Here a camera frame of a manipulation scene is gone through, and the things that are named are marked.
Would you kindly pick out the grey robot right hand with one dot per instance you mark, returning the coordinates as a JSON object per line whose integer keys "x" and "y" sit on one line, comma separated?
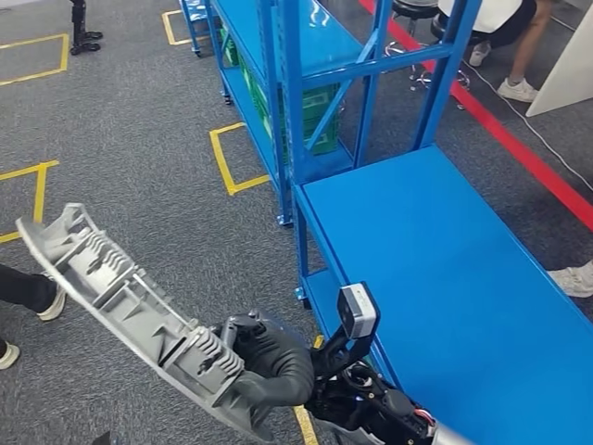
{"x": 282, "y": 368}

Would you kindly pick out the grey plastic wheel hubcap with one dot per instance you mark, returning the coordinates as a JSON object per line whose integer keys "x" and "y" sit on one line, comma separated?
{"x": 115, "y": 288}

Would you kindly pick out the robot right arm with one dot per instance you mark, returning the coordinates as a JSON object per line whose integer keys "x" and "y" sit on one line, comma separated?
{"x": 384, "y": 411}

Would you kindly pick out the low blue metal shelf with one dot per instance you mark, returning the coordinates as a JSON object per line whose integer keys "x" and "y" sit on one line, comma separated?
{"x": 440, "y": 276}

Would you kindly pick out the yellow floor tape strip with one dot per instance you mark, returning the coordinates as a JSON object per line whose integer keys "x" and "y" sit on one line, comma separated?
{"x": 305, "y": 430}

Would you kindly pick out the tall blue metal rack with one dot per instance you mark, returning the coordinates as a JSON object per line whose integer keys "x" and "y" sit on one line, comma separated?
{"x": 294, "y": 123}

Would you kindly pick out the green plastic crate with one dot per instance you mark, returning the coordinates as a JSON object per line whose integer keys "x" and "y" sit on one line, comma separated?
{"x": 229, "y": 52}
{"x": 259, "y": 98}
{"x": 320, "y": 116}

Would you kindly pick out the red floor tape line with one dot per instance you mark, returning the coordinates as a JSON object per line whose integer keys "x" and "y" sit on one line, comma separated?
{"x": 509, "y": 144}

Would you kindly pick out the small blue metal cart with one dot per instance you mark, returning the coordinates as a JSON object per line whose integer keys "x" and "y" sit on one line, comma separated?
{"x": 192, "y": 12}

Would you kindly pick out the seated person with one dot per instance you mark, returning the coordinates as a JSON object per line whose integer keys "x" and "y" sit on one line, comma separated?
{"x": 481, "y": 15}
{"x": 574, "y": 282}

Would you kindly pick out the black stool chrome base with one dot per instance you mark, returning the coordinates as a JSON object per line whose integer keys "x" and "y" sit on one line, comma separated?
{"x": 414, "y": 7}
{"x": 447, "y": 27}

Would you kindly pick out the person with black shoes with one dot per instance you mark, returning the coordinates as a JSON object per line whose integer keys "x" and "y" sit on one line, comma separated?
{"x": 79, "y": 18}

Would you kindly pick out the white desk panel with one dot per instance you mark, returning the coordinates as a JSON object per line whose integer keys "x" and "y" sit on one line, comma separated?
{"x": 565, "y": 67}

